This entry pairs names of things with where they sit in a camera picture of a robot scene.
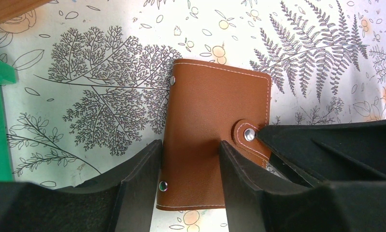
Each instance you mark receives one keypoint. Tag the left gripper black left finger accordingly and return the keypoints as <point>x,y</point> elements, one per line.
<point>119,200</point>

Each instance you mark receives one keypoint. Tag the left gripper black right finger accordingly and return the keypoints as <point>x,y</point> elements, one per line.
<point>259,201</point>

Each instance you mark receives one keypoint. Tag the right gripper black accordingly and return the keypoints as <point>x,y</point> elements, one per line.
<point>308,155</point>

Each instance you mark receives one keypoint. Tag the brown leather card holder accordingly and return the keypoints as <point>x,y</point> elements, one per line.
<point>209,103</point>

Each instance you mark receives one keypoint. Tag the orange wooden compartment tray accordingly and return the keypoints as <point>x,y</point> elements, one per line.
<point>12,8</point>

